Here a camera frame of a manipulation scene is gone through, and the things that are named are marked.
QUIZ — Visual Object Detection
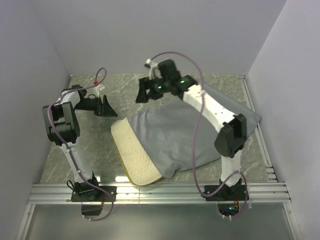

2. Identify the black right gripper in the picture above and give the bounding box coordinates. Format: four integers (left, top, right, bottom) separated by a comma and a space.
134, 76, 170, 105

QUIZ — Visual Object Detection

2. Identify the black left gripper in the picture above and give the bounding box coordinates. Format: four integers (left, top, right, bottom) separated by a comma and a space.
74, 95, 118, 117

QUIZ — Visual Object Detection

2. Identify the grey pillowcase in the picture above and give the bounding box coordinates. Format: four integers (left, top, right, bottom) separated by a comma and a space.
125, 81, 263, 179

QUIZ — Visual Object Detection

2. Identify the cream quilted pillow yellow edge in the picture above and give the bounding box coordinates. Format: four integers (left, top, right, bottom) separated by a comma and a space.
111, 118, 163, 186

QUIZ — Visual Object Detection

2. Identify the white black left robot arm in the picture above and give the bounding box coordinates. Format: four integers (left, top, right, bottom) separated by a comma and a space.
42, 85, 118, 201

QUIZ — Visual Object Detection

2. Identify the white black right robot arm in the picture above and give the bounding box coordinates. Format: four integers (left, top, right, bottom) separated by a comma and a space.
135, 59, 247, 200

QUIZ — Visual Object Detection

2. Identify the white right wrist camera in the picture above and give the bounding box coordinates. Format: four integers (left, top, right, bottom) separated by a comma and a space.
144, 58, 162, 80

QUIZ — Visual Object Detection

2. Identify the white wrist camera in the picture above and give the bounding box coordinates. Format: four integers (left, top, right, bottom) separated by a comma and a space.
144, 58, 162, 80
93, 80, 105, 98

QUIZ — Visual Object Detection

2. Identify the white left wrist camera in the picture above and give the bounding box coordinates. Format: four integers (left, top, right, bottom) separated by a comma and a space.
93, 80, 105, 98

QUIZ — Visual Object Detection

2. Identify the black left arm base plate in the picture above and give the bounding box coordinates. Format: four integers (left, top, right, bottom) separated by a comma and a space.
70, 185, 117, 202

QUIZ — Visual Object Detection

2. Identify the aluminium front rail frame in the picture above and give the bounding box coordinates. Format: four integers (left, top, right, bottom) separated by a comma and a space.
16, 181, 303, 240

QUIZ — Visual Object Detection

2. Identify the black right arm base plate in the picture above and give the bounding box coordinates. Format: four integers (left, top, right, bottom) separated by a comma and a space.
199, 184, 250, 202

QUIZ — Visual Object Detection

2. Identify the aluminium right side rail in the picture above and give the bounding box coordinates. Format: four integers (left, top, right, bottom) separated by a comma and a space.
239, 75, 278, 182

